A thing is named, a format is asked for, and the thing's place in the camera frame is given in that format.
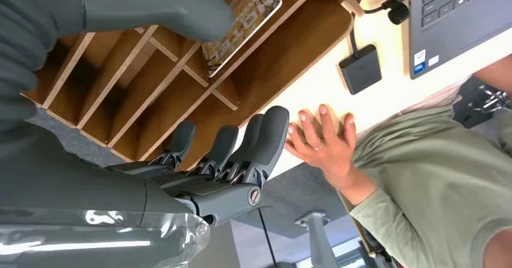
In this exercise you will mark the blue white laptop sticker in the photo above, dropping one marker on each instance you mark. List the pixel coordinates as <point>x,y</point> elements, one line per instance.
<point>419,62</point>

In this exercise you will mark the black square adapter hub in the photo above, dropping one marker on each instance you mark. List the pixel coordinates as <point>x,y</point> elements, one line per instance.
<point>360,70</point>

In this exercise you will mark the clear plastic film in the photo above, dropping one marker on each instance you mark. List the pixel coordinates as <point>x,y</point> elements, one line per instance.
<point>100,242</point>

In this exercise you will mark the grey laptop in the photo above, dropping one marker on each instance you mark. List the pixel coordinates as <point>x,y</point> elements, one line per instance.
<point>460,26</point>

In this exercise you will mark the gold printed hotel card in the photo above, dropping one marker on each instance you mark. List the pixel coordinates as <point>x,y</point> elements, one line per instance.
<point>240,26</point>

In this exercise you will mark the person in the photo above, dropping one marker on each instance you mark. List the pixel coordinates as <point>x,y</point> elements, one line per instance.
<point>432,170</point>

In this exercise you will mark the grey furniture leg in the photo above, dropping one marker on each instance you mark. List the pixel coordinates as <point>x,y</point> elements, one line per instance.
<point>318,238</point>

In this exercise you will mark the black plug connector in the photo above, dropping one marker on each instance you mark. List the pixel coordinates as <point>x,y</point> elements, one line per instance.
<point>398,12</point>

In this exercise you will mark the wooden compartment organizer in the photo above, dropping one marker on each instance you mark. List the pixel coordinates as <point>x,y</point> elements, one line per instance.
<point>276,54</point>

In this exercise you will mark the thin black pole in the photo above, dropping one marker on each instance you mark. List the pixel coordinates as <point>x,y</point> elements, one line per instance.
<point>266,238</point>

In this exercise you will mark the ribbed grey right arm sleeve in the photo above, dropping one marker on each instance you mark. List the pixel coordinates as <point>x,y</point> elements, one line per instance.
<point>28,30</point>

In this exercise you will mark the small white laptop sticker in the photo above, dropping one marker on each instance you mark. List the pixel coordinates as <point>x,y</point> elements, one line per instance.
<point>433,60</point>

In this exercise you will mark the black patterned fabric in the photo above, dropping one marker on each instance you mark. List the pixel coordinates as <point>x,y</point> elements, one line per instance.
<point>476,102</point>

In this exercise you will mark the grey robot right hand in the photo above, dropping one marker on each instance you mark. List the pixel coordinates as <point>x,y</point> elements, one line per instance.
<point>80,186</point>

